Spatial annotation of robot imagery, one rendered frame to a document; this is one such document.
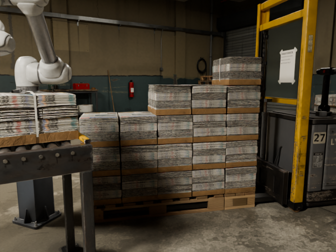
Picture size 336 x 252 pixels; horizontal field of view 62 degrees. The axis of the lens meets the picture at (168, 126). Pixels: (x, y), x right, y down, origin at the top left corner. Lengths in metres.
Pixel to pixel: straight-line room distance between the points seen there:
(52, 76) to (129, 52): 7.28
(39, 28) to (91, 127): 0.73
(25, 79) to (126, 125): 0.79
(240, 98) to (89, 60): 7.01
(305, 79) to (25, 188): 2.31
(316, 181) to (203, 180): 0.97
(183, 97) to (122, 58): 7.16
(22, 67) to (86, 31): 6.82
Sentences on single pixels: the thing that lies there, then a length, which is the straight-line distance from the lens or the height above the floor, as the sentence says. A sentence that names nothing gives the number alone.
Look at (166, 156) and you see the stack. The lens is 2.24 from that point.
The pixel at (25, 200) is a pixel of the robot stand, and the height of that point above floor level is 0.19.
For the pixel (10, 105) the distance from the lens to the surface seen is 1.39.
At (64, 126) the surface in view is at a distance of 1.45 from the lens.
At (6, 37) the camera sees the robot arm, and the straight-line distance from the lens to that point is 1.43.
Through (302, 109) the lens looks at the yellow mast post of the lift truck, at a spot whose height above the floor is 0.88.
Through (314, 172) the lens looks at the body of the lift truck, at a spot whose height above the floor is 0.33.
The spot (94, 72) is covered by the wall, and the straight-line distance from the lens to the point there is 8.96.
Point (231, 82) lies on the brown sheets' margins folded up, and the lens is 2.33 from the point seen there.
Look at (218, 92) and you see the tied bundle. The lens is 2.29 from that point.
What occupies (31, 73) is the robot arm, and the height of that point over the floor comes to 1.15.
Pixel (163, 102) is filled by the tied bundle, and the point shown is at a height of 0.93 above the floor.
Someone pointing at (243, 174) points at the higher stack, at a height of 0.31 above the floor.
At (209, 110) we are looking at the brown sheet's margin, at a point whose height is 0.86.
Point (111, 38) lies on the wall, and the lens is 9.23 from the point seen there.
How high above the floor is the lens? 1.08
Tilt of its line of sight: 9 degrees down
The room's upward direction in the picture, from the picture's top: straight up
